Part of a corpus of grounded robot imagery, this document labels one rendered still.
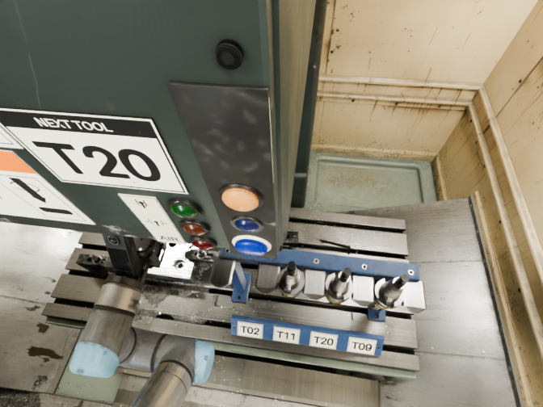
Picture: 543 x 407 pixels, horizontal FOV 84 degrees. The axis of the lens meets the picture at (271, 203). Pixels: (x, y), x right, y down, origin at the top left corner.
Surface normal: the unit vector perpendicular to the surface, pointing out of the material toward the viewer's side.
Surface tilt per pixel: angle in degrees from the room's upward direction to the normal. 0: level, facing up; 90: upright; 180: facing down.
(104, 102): 90
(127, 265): 61
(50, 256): 24
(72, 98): 90
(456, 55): 90
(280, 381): 7
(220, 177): 90
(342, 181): 0
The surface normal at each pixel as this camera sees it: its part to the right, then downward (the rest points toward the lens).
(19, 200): -0.14, 0.85
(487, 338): -0.43, -0.51
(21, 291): 0.33, -0.44
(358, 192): -0.04, -0.52
